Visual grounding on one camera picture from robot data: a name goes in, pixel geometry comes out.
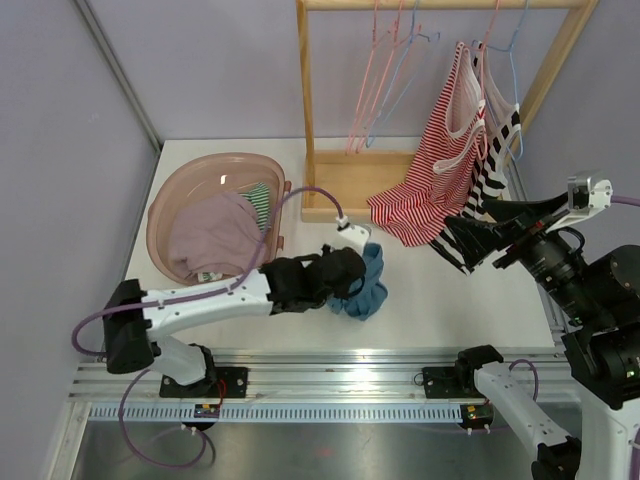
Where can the blue wire hanger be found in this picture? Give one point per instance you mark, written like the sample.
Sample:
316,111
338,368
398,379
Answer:
516,147
417,59

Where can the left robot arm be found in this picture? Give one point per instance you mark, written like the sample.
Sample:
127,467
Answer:
140,326

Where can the black white striped tank top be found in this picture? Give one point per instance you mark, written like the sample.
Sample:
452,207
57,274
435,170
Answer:
488,177

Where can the mauve pink tank top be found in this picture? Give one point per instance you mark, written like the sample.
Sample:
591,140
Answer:
181,234

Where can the wooden clothes rack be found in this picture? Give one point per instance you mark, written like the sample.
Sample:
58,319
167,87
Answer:
353,177

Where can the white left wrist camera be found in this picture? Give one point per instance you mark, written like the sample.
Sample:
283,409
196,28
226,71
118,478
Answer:
349,235

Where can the pink plastic basin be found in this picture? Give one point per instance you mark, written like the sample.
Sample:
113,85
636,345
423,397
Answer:
204,177

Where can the black mounting plate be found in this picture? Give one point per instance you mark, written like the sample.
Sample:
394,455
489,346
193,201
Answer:
442,383
232,382

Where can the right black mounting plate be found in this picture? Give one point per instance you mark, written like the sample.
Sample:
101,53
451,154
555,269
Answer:
442,383

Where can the slotted cable duct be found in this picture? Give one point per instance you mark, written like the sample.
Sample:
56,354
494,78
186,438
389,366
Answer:
281,413

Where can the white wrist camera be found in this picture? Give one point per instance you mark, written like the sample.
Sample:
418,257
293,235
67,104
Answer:
589,193
349,235

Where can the teal blue tank top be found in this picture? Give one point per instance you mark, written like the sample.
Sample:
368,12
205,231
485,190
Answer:
367,295

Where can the green striped tank top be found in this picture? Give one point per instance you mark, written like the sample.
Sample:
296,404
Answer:
228,234

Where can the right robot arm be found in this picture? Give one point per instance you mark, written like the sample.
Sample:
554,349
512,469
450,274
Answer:
600,300

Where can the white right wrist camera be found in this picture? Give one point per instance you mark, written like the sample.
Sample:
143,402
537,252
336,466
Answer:
589,193

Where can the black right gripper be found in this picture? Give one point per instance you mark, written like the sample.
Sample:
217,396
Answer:
479,239

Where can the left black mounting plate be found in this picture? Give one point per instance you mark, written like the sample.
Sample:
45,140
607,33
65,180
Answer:
232,382

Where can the red striped tank top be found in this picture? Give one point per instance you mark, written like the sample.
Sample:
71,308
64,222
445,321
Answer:
437,182

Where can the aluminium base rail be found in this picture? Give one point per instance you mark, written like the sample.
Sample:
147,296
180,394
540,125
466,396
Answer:
340,376

